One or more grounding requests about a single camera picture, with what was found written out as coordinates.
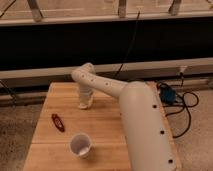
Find white paper cup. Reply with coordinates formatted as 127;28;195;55
69;133;92;158

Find black hanging cable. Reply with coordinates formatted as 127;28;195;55
111;9;141;80

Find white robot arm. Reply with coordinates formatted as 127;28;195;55
71;63;177;171

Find blue power adapter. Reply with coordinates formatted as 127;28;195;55
160;88;176;104

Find red pocket knife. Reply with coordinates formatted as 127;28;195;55
51;114;65;132

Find white sponge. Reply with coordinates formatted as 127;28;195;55
78;101;93;110

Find black floor cable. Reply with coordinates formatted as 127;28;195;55
155;71;200;139

